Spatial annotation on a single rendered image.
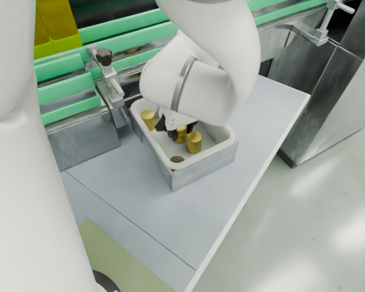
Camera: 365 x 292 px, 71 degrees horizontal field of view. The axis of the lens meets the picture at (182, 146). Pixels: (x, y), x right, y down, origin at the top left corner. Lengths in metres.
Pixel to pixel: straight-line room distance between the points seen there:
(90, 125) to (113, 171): 0.12
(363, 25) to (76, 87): 0.91
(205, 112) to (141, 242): 0.31
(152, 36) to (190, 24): 0.44
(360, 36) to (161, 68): 0.87
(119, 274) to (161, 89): 0.29
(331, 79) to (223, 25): 0.98
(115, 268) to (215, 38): 0.36
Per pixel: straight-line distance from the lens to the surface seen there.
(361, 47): 1.11
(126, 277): 0.45
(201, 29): 0.24
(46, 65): 0.60
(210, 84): 0.33
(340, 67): 1.17
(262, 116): 0.76
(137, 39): 0.65
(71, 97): 0.56
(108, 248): 0.47
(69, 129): 0.58
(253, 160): 0.66
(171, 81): 0.34
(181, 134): 0.61
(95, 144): 0.64
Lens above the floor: 1.27
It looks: 52 degrees down
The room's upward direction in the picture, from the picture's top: straight up
